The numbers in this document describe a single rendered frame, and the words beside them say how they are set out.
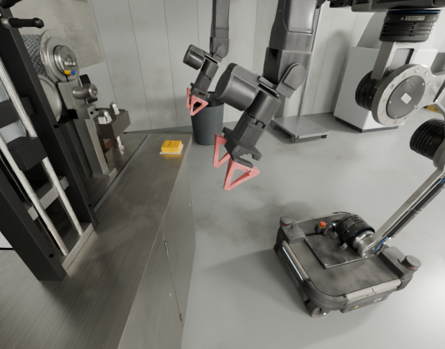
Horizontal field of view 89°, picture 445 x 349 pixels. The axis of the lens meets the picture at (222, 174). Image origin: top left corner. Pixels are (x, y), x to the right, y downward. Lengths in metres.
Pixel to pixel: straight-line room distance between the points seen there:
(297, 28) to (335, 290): 1.19
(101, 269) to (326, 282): 1.09
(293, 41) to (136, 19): 3.09
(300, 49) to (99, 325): 0.58
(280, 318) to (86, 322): 1.13
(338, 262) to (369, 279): 0.16
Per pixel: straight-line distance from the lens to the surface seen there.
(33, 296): 0.61
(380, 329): 1.66
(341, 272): 1.45
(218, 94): 0.43
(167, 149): 0.94
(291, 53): 0.45
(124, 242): 0.61
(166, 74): 3.50
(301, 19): 0.46
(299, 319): 1.52
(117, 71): 3.52
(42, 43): 0.78
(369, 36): 4.07
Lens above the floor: 1.33
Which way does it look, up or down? 33 degrees down
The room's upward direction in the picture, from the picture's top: straight up
